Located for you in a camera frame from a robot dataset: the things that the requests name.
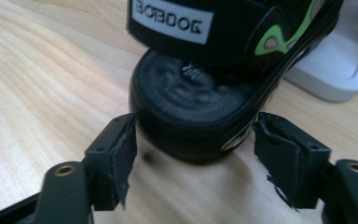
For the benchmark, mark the white plastic container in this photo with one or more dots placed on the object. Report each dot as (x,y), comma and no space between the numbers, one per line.
(332,68)

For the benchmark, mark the black sandal with green accents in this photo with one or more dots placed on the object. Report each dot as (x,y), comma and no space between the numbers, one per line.
(183,102)

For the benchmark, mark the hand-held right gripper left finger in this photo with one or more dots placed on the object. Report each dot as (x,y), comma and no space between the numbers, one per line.
(113,161)

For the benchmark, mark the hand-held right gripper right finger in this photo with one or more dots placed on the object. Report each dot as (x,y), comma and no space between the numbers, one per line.
(292,161)

